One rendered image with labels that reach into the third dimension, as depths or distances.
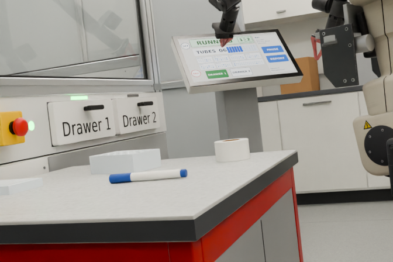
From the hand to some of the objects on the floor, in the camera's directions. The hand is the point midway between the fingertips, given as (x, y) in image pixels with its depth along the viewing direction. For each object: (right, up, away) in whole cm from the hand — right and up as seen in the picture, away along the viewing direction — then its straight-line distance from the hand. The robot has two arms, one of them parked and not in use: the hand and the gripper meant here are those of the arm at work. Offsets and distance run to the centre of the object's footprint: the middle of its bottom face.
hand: (221, 44), depth 212 cm
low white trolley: (-18, -116, -114) cm, 163 cm away
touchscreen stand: (+19, -109, +24) cm, 114 cm away
